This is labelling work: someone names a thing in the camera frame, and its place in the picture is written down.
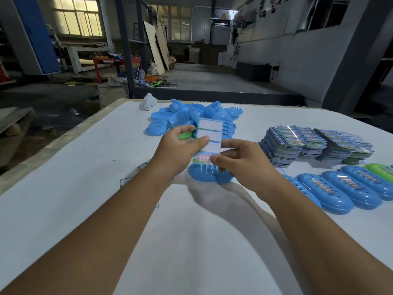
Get grey slanted pillar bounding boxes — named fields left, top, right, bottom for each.
left=321, top=0, right=393, bottom=116

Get silver machine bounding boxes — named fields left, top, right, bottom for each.
left=210, top=9, right=239, bottom=45

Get wide window with grid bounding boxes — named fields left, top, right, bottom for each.
left=150, top=6, right=193, bottom=43

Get green-edged sticker sheet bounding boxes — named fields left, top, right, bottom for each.
left=191, top=117, right=224, bottom=166

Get pale wooden crate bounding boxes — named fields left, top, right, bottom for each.
left=97, top=84, right=129, bottom=109

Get large bright window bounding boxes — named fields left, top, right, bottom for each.
left=50, top=0, right=104, bottom=37

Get white metal workbench frame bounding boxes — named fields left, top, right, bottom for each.
left=58, top=43, right=115, bottom=74

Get red metal table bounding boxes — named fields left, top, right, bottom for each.
left=93, top=55, right=142, bottom=85

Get stacks of colourful sticker sheets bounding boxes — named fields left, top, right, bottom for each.
left=259, top=125, right=375, bottom=168

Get person's right forearm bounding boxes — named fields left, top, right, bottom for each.
left=262, top=176, right=393, bottom=295

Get black box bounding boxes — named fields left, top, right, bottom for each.
left=235, top=61, right=272, bottom=83

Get person's right hand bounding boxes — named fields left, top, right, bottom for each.
left=210, top=138, right=285, bottom=200

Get person's left forearm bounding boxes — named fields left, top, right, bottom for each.
left=0, top=162, right=172, bottom=295

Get thin dark steel post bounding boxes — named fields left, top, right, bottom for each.
left=136, top=0, right=147, bottom=74

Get person's left hand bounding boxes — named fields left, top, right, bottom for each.
left=149, top=125, right=211, bottom=182

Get pile of blue soap dishes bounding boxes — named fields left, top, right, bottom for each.
left=144, top=99, right=244, bottom=142

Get wooden pallet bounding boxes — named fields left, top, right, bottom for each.
left=0, top=107, right=36, bottom=137

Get blue and white machine cabinet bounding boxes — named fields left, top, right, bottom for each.
left=12, top=0, right=61, bottom=76

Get pale leaning plywood board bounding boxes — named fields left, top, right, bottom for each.
left=143, top=20, right=166, bottom=76

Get small white plastic figure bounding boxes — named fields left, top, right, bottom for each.
left=142, top=93, right=158, bottom=111

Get brown leaning board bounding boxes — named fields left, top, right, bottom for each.
left=156, top=16, right=170, bottom=71

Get thick dark steel post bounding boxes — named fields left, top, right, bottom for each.
left=115, top=0, right=136, bottom=99

